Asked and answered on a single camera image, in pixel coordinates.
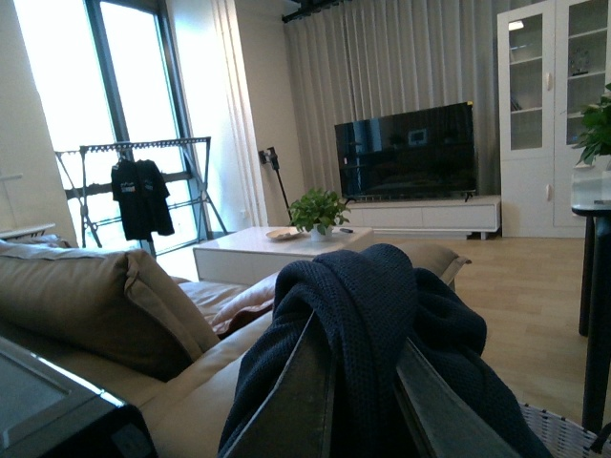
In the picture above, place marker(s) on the black appliance corner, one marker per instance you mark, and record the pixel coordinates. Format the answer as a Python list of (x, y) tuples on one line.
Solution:
[(48, 411)]

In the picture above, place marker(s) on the flat screen television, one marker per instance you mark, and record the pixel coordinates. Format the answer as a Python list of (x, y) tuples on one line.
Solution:
[(426, 154)]

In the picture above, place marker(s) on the black t-shirt on rack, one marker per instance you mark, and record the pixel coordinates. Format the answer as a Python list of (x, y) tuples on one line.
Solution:
[(127, 191), (154, 193)]

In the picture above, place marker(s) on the green potted plant on table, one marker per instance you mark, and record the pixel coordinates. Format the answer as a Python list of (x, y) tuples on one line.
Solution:
[(318, 212)]

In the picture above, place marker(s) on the white glass door cabinet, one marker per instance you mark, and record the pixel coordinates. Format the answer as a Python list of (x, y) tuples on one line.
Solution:
[(553, 59)]

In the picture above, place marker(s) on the cordless stick vacuum cleaner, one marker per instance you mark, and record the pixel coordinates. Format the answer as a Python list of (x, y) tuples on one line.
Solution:
[(269, 156)]

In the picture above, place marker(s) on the beige leather sofa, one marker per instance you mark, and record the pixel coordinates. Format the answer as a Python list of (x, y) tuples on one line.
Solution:
[(119, 321)]

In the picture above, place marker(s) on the metal clothes drying rack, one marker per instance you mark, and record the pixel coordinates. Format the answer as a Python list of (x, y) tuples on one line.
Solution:
[(183, 165)]

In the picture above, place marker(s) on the pink blanket on sofa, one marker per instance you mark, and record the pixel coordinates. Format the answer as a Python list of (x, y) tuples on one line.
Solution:
[(245, 308)]

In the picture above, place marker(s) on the grey pleated curtain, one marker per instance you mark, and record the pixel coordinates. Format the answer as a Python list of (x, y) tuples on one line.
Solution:
[(358, 60)]

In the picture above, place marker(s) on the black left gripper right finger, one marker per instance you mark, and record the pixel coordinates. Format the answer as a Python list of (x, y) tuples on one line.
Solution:
[(440, 423)]

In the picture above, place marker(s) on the white woven laundry basket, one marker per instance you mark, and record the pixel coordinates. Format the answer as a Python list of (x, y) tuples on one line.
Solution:
[(563, 437)]

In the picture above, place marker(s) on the dark navy knit garment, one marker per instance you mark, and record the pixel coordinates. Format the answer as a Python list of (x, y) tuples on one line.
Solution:
[(369, 303)]

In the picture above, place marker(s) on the white sheer curtain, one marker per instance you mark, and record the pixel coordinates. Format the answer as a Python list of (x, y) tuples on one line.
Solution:
[(226, 22)]

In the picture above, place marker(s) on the green plant at right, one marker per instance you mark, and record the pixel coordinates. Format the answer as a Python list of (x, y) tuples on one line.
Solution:
[(595, 139)]

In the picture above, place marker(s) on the white tv stand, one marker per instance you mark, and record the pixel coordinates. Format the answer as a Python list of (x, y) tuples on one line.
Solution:
[(455, 218)]

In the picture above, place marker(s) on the white coffee table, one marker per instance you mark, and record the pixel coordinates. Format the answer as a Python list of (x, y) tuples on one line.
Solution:
[(248, 256)]

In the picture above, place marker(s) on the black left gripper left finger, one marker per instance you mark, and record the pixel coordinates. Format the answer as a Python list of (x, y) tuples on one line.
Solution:
[(296, 417)]

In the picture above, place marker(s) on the shallow dish on table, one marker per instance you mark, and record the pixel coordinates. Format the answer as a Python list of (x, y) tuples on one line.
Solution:
[(283, 233)]

